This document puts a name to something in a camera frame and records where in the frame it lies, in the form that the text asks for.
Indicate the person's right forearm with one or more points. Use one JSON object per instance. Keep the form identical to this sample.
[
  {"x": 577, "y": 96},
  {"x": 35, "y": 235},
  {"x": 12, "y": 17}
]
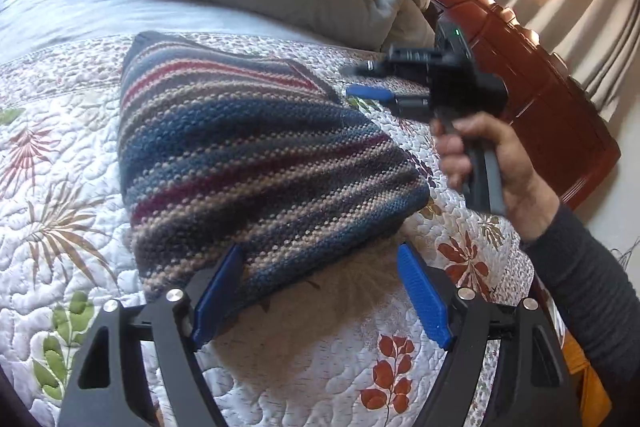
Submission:
[{"x": 590, "y": 287}]

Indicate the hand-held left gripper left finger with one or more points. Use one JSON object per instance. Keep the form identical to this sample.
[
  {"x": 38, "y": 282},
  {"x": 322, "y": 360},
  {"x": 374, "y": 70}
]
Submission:
[{"x": 217, "y": 297}]

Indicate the person's right hand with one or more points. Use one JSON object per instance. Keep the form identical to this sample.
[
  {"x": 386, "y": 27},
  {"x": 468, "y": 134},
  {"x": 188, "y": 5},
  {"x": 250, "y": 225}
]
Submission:
[{"x": 520, "y": 177}]

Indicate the striped knit sweater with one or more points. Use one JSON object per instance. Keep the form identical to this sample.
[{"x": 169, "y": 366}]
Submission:
[{"x": 250, "y": 157}]

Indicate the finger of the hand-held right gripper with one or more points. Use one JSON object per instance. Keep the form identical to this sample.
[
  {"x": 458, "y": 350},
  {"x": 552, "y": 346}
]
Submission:
[
  {"x": 372, "y": 68},
  {"x": 370, "y": 92}
]

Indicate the wooden headboard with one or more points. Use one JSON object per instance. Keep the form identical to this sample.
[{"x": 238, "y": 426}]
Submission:
[{"x": 540, "y": 97}]

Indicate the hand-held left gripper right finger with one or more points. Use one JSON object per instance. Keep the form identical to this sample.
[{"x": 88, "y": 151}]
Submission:
[{"x": 425, "y": 297}]

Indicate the floral quilted bedspread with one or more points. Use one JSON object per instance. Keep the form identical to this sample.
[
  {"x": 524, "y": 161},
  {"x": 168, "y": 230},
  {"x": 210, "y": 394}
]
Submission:
[{"x": 65, "y": 207}]

